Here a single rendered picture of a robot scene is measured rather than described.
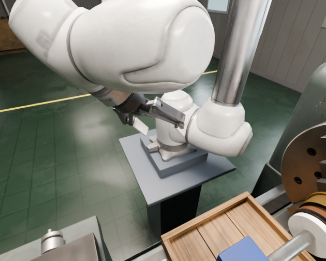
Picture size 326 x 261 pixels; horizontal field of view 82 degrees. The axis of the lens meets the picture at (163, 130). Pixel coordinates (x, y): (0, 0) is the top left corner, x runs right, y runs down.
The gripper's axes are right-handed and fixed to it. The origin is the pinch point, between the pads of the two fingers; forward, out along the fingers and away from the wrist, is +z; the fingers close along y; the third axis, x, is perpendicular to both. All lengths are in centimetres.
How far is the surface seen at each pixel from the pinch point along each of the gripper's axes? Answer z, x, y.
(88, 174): 79, -10, -123
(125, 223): 82, -40, -67
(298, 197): 16.3, -11.1, 34.7
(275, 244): 18.6, -23.2, 29.7
